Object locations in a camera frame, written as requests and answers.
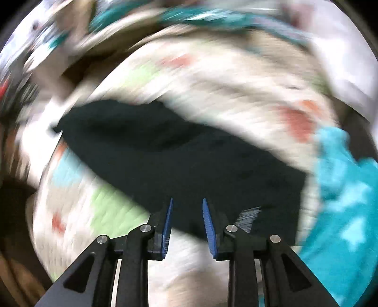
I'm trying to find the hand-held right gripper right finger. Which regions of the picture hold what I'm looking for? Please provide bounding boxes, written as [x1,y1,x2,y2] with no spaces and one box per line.
[202,198,340,307]

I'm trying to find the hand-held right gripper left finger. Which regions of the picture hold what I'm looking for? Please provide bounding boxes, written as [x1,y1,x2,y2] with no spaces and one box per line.
[35,197,174,307]

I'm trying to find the black pants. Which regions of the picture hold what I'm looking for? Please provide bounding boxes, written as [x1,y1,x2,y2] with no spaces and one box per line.
[52,100,308,247]

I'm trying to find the turquoise star-print cloth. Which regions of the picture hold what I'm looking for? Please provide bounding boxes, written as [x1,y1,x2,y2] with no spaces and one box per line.
[298,127,378,307]

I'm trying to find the patchwork quilted blanket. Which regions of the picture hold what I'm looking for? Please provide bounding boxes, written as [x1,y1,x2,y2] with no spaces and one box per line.
[18,30,340,307]

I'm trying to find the teal patterned cloth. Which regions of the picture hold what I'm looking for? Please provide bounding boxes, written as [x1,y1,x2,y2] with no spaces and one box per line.
[89,4,314,48]

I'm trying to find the white pillow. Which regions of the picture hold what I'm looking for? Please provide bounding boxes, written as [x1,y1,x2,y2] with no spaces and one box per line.
[292,0,378,121]

